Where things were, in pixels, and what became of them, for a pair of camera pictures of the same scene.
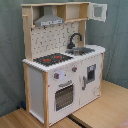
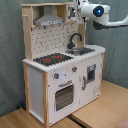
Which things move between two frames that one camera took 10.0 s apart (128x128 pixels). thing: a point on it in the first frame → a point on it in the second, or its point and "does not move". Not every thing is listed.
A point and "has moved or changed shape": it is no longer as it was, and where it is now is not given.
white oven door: (64, 96) does not move
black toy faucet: (70, 45) does not move
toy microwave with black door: (97, 12) has moved or changed shape
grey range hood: (48, 17) does not move
